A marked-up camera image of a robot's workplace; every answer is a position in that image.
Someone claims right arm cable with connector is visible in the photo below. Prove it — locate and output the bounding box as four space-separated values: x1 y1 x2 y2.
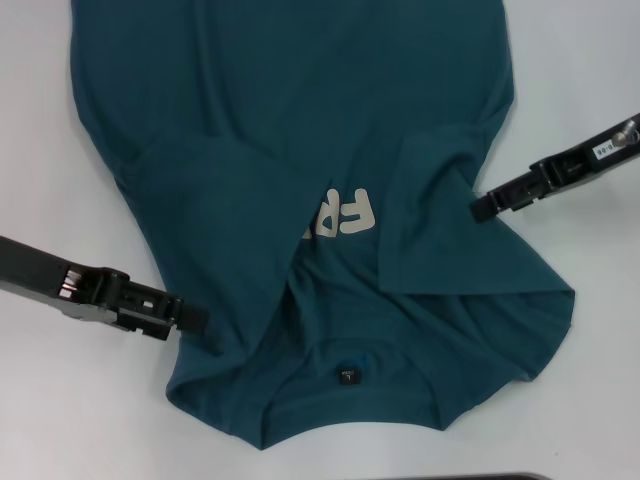
613 117 640 149

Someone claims teal blue printed t-shirt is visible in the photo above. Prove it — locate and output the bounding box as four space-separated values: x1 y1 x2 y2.
69 0 575 439

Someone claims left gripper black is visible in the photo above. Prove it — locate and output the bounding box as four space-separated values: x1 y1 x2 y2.
0 235 127 327

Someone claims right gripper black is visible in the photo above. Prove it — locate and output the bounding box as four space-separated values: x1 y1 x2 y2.
469 112 640 224

